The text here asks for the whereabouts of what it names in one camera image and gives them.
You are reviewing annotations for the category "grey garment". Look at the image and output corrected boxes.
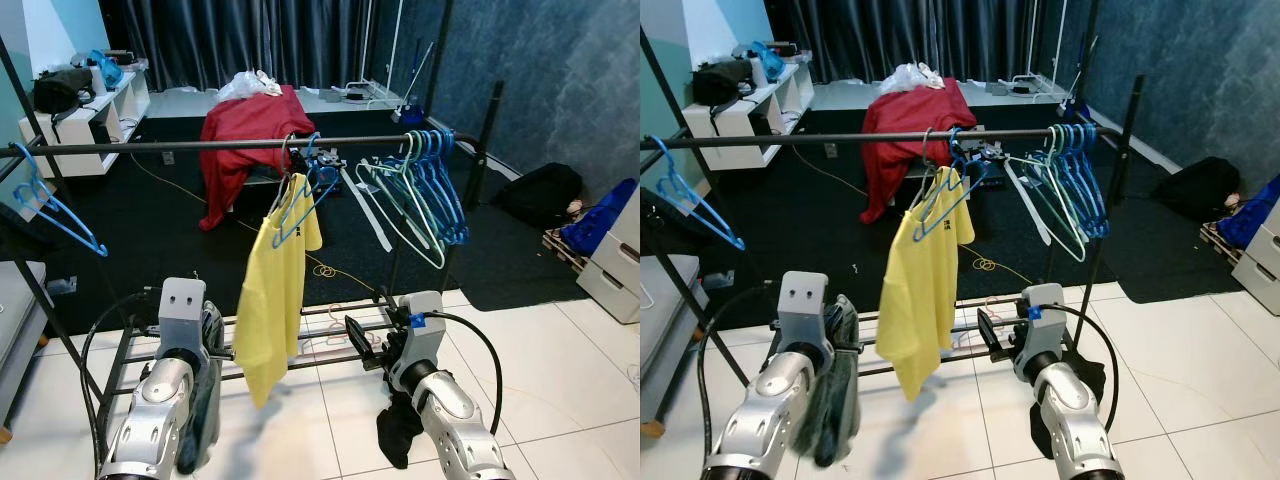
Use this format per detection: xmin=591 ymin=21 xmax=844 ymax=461
xmin=795 ymin=295 xmax=861 ymax=469
xmin=178 ymin=300 xmax=226 ymax=473

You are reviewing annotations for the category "blue plastic hanger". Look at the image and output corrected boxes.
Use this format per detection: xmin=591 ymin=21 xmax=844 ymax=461
xmin=395 ymin=128 xmax=463 ymax=249
xmin=912 ymin=127 xmax=991 ymax=243
xmin=1045 ymin=123 xmax=1103 ymax=241
xmin=1055 ymin=122 xmax=1111 ymax=239
xmin=645 ymin=135 xmax=746 ymax=251
xmin=410 ymin=127 xmax=471 ymax=246
xmin=10 ymin=140 xmax=109 ymax=258
xmin=270 ymin=132 xmax=341 ymax=249

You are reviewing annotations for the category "yellow printed t-shirt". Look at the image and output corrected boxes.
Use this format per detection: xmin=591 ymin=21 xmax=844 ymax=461
xmin=877 ymin=167 xmax=976 ymax=401
xmin=233 ymin=172 xmax=324 ymax=409

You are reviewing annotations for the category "black garment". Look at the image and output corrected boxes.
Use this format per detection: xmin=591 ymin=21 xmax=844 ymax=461
xmin=1030 ymin=355 xmax=1106 ymax=461
xmin=377 ymin=395 xmax=426 ymax=471

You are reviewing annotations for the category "black white machine under cloth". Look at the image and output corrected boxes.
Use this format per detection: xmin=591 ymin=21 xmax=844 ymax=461
xmin=300 ymin=150 xmax=348 ymax=187
xmin=962 ymin=143 xmax=1009 ymax=181

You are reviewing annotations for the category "wooden pallet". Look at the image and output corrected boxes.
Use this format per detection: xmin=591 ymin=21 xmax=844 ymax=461
xmin=543 ymin=228 xmax=591 ymax=271
xmin=1200 ymin=220 xmax=1241 ymax=263

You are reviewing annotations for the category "black duffel bag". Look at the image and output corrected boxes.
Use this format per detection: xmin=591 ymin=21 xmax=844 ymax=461
xmin=497 ymin=163 xmax=586 ymax=226
xmin=1150 ymin=157 xmax=1243 ymax=223

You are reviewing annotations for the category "red cloth cover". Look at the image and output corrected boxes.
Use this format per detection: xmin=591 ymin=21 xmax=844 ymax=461
xmin=860 ymin=78 xmax=978 ymax=226
xmin=198 ymin=85 xmax=316 ymax=233

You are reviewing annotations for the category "blue fabric bag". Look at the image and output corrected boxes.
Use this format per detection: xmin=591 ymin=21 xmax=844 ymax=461
xmin=560 ymin=178 xmax=641 ymax=256
xmin=1218 ymin=175 xmax=1280 ymax=249

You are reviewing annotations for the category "black metal clothes rack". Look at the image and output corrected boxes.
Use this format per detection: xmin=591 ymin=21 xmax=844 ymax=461
xmin=640 ymin=0 xmax=1146 ymax=431
xmin=0 ymin=0 xmax=506 ymax=441

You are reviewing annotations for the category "white drawer cabinet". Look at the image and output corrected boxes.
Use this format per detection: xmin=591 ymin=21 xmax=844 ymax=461
xmin=1232 ymin=200 xmax=1280 ymax=316
xmin=578 ymin=190 xmax=641 ymax=326

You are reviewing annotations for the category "clear crumpled plastic bag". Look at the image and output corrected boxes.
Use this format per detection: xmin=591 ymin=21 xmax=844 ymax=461
xmin=878 ymin=62 xmax=946 ymax=94
xmin=215 ymin=70 xmax=283 ymax=101

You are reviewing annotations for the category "white low platform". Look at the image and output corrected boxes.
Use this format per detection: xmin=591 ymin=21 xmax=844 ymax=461
xmin=810 ymin=78 xmax=1086 ymax=111
xmin=140 ymin=85 xmax=421 ymax=119

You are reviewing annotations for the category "dark pleated curtain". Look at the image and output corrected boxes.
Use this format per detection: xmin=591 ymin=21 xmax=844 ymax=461
xmin=770 ymin=0 xmax=1086 ymax=86
xmin=100 ymin=0 xmax=441 ymax=91

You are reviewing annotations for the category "white low shelf unit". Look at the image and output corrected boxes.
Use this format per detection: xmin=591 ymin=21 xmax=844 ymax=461
xmin=682 ymin=60 xmax=816 ymax=171
xmin=18 ymin=68 xmax=151 ymax=179

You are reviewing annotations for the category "blue item on shelf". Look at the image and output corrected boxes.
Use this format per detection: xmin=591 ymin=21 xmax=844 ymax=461
xmin=750 ymin=40 xmax=789 ymax=81
xmin=85 ymin=50 xmax=126 ymax=89

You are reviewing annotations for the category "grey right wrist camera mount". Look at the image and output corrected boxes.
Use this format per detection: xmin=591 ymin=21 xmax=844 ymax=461
xmin=1020 ymin=283 xmax=1066 ymax=356
xmin=397 ymin=291 xmax=446 ymax=366

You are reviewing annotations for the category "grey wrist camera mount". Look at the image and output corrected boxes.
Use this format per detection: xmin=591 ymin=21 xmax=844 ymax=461
xmin=1020 ymin=283 xmax=1066 ymax=356
xmin=778 ymin=272 xmax=829 ymax=349
xmin=397 ymin=291 xmax=446 ymax=366
xmin=158 ymin=278 xmax=208 ymax=356

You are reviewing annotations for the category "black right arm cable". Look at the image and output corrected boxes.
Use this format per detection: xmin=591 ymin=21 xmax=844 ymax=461
xmin=1045 ymin=302 xmax=1119 ymax=431
xmin=425 ymin=310 xmax=503 ymax=436

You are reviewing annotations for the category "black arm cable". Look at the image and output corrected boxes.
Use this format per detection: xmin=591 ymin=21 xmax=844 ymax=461
xmin=696 ymin=285 xmax=777 ymax=471
xmin=425 ymin=310 xmax=503 ymax=436
xmin=1045 ymin=302 xmax=1119 ymax=431
xmin=80 ymin=290 xmax=161 ymax=471

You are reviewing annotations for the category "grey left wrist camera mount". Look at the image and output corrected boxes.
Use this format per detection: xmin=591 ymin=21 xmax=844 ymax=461
xmin=778 ymin=272 xmax=829 ymax=349
xmin=158 ymin=278 xmax=208 ymax=356

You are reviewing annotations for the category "blue broom with white handle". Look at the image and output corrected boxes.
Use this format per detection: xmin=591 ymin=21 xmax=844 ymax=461
xmin=393 ymin=40 xmax=436 ymax=126
xmin=1060 ymin=35 xmax=1098 ymax=119

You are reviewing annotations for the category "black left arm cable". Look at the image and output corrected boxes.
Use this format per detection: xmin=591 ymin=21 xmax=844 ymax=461
xmin=80 ymin=290 xmax=161 ymax=471
xmin=696 ymin=285 xmax=777 ymax=471

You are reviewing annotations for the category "black bag with strap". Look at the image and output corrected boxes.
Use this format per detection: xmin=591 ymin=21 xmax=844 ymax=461
xmin=692 ymin=58 xmax=756 ymax=119
xmin=32 ymin=68 xmax=96 ymax=126

